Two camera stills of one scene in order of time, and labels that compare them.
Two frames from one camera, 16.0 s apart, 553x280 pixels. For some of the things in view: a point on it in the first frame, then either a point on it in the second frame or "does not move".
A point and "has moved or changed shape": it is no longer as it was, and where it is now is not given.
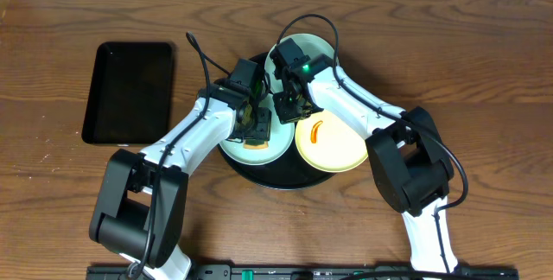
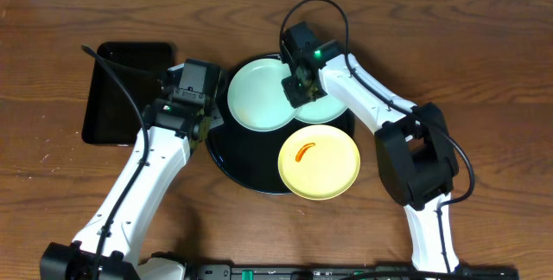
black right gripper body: x=289 y=108 → x=296 y=92
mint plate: x=282 y=137 has moved or changed shape
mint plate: x=312 y=46 → x=320 y=111
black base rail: x=305 y=272 does not move
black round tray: x=288 y=171 → x=251 y=157
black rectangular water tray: x=130 y=98 does not move
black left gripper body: x=260 y=121 → x=212 y=123
